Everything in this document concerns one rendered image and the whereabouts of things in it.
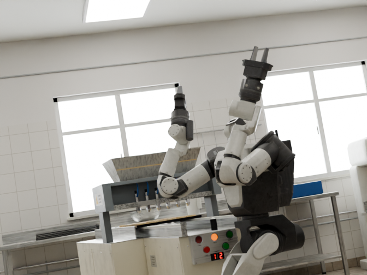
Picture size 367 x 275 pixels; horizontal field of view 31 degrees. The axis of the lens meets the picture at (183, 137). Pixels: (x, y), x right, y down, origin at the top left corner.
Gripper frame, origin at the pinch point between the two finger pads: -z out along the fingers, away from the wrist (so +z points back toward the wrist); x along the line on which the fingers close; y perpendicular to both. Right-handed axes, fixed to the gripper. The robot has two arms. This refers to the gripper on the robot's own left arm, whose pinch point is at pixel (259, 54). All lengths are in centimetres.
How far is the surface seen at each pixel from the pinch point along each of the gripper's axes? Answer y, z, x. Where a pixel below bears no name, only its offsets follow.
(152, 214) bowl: 317, 120, 247
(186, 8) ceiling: 330, -93, 276
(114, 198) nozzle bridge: 78, 84, 113
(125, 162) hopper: 78, 62, 112
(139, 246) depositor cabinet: 83, 106, 91
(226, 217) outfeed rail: 68, 73, 33
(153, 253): 73, 105, 74
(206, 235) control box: 47, 82, 30
